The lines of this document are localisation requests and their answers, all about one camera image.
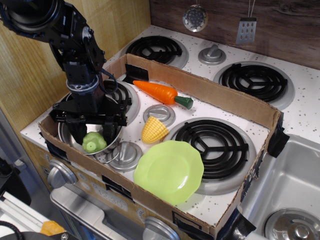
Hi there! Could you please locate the brown cardboard fence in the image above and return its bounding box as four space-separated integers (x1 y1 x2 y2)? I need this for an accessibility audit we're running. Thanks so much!
39 54 283 238

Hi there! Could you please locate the green plastic plate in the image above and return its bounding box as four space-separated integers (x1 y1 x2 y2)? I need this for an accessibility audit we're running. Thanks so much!
133 140 204 205

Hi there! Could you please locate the hanging silver slotted spatula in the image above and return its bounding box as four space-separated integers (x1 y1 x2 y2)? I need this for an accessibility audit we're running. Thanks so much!
236 0 257 45

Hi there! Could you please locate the front left black burner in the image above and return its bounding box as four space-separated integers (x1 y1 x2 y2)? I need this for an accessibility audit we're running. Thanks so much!
101 81 140 128

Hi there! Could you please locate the silver oven knob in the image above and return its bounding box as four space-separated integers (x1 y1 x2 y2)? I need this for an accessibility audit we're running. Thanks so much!
47 159 78 189
142 216 180 240

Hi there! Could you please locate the yellow object bottom left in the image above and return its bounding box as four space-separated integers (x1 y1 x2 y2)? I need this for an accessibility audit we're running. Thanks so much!
40 220 65 236

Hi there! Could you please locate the silver stove knob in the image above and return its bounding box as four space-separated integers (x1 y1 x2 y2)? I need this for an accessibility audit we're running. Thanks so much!
143 104 176 127
198 44 227 66

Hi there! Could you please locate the silver sink drain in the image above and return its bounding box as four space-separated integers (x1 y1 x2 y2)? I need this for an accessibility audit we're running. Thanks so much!
263 208 320 240

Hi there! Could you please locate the silver left oven knob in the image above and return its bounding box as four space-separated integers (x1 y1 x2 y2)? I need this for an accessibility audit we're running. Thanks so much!
47 159 78 189

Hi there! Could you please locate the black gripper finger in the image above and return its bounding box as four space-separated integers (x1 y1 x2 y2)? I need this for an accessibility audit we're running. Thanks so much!
67 123 87 145
102 123 119 146

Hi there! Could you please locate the silver oven door handle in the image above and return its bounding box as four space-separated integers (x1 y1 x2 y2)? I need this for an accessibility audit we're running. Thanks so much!
50 186 144 240

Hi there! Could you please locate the hanging silver strainer ladle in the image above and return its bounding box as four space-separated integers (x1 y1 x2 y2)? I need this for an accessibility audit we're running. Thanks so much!
182 0 209 33

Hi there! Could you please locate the orange toy carrot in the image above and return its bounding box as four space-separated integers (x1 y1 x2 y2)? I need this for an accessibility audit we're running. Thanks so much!
133 80 194 110

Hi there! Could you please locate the stainless steel pot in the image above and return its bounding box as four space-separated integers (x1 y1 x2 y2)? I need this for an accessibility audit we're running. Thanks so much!
58 122 123 164

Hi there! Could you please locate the silver sink basin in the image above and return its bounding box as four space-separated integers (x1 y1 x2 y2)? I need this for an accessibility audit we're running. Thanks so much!
240 135 320 240

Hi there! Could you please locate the silver front top knob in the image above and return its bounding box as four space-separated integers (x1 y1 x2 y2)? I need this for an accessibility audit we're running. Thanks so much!
106 141 143 172

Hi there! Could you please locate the yellow toy corn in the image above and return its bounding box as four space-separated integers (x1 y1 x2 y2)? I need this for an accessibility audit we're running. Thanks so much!
141 116 169 144

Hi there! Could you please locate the silver back stove knob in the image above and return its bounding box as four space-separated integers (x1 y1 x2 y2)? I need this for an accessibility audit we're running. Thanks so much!
198 44 227 66

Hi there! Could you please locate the front right black burner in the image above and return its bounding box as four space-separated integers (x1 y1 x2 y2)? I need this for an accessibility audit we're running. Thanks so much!
165 117 257 196

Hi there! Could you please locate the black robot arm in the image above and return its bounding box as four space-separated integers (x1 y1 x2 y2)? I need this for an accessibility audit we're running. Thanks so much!
0 0 127 144

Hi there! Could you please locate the black cable bottom left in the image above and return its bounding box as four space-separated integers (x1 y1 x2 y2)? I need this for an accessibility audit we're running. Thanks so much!
0 221 22 240

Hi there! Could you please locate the silver right oven knob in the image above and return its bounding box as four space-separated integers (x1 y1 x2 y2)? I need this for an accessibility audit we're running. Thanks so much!
142 216 180 240

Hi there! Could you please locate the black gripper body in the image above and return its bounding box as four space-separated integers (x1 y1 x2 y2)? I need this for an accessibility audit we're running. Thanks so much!
49 90 127 126

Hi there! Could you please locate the silver middle stove knob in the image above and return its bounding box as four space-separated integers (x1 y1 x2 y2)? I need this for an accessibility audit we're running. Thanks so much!
143 104 176 127

